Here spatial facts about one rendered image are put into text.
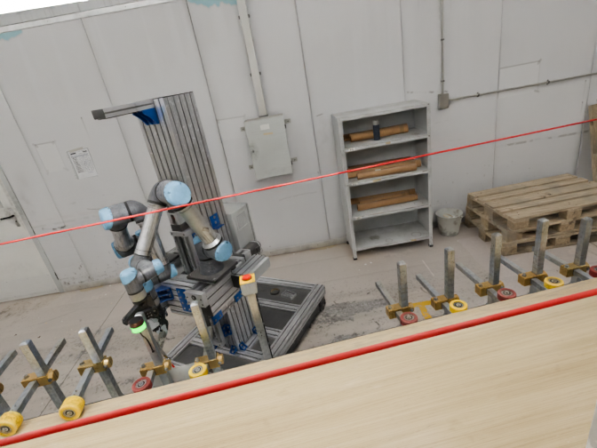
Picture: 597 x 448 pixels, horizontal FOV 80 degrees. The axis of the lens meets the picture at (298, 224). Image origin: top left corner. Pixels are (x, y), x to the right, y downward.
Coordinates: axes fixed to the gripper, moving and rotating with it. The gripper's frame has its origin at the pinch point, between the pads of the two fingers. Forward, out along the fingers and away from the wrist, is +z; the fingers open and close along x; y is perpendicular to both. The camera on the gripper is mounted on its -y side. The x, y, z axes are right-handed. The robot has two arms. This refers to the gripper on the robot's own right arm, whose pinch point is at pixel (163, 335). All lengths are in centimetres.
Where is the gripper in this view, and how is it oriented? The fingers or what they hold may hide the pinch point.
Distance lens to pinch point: 221.2
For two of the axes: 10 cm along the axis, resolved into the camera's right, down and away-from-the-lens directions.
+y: -1.7, -3.9, 9.1
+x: -9.7, 2.1, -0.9
